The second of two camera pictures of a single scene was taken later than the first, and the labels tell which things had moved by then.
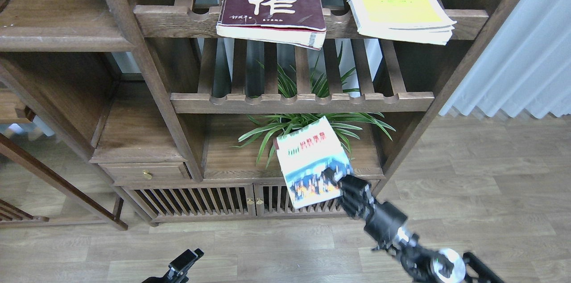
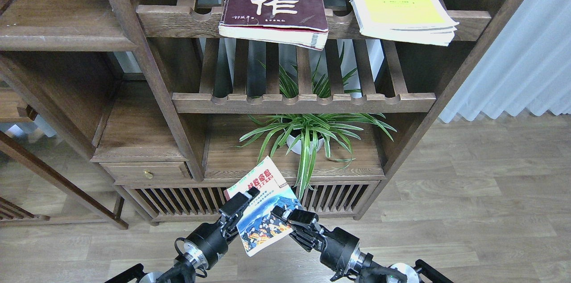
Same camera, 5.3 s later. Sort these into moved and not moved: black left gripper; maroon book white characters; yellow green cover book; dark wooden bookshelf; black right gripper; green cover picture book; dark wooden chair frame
Moved: black left gripper; green cover picture book; black right gripper
Not moved: dark wooden bookshelf; yellow green cover book; maroon book white characters; dark wooden chair frame
